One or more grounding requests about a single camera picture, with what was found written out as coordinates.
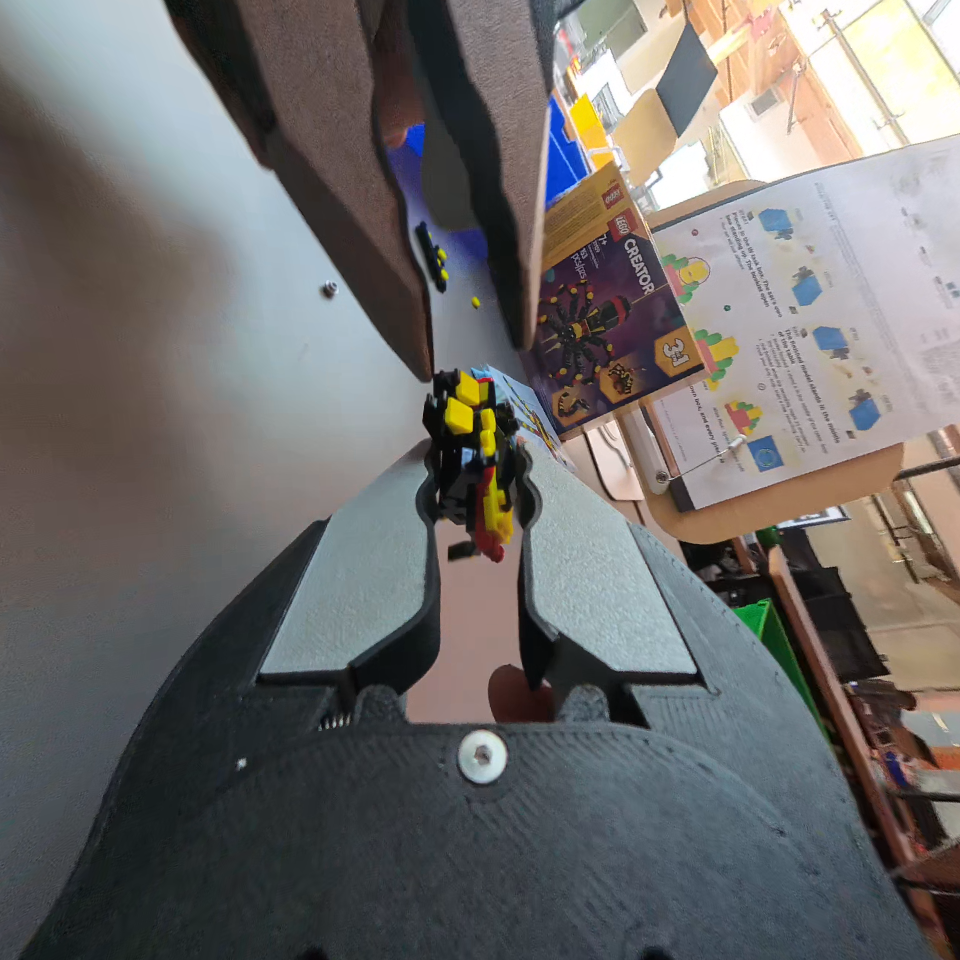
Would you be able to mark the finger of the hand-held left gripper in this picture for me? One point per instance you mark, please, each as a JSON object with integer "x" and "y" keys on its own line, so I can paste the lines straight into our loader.
{"x": 510, "y": 112}
{"x": 315, "y": 112}

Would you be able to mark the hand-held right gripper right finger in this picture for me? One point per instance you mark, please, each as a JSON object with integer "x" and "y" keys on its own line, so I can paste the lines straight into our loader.
{"x": 607, "y": 592}

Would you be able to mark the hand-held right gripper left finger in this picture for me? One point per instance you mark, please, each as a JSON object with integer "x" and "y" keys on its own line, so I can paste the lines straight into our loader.
{"x": 352, "y": 592}

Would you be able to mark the black yellow lego spider model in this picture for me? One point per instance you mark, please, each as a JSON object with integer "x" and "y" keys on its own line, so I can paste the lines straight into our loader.
{"x": 457, "y": 420}

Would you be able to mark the long black yellow lego piece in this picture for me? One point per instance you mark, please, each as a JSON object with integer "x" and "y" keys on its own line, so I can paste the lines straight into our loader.
{"x": 433, "y": 259}

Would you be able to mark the open lego instruction booklet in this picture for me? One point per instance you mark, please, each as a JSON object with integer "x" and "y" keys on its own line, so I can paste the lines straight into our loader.
{"x": 536, "y": 420}

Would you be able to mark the purple yellow lego box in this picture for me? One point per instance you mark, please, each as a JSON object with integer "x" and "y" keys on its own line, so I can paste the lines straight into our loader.
{"x": 600, "y": 322}

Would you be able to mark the person's left hand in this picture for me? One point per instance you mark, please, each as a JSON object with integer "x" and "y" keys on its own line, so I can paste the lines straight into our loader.
{"x": 397, "y": 82}

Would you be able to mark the blue plastic bin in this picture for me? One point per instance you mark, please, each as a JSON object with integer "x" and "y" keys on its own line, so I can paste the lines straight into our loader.
{"x": 566, "y": 150}
{"x": 465, "y": 244}

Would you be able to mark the yellow plastic bin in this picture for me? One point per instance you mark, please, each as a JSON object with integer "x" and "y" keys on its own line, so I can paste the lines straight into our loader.
{"x": 589, "y": 127}

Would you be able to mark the white rounded panel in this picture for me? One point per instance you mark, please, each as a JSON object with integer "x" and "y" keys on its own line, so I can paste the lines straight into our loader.
{"x": 615, "y": 465}

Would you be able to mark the wooden display board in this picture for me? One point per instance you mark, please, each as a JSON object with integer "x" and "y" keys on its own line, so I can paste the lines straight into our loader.
{"x": 750, "y": 517}

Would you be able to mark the green plastic bin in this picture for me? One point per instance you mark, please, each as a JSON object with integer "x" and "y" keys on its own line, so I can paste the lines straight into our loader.
{"x": 765, "y": 630}

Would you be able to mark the tan chair with black back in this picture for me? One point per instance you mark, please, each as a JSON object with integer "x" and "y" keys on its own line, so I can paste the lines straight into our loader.
{"x": 675, "y": 97}

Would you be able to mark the black white marker tag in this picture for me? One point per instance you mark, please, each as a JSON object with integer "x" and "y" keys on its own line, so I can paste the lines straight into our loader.
{"x": 814, "y": 517}

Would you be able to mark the white instruction sheet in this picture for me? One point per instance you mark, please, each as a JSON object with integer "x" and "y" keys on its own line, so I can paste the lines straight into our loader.
{"x": 825, "y": 300}

